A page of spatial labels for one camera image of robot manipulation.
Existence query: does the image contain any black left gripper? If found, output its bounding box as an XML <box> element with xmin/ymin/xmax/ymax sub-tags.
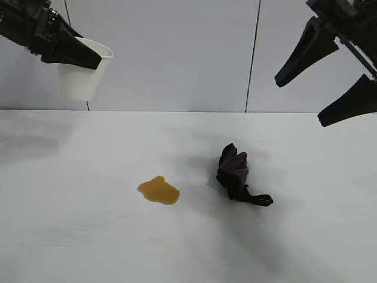
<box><xmin>0</xmin><ymin>0</ymin><xmax>103</xmax><ymax>71</ymax></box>

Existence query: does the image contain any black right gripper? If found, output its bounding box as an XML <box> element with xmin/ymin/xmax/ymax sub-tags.
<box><xmin>274</xmin><ymin>0</ymin><xmax>377</xmax><ymax>129</ymax></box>

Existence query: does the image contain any white paper cup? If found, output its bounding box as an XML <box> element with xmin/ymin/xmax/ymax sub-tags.
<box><xmin>57</xmin><ymin>37</ymin><xmax>114</xmax><ymax>101</ymax></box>

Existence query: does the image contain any purple and black cloth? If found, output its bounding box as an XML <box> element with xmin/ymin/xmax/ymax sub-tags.
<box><xmin>216</xmin><ymin>143</ymin><xmax>274</xmax><ymax>207</ymax></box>

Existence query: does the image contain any brown liquid spill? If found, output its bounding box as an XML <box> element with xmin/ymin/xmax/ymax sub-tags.
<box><xmin>137</xmin><ymin>175</ymin><xmax>181</xmax><ymax>206</ymax></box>

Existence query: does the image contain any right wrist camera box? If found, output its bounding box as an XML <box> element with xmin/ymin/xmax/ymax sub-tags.
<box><xmin>306</xmin><ymin>0</ymin><xmax>361</xmax><ymax>18</ymax></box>

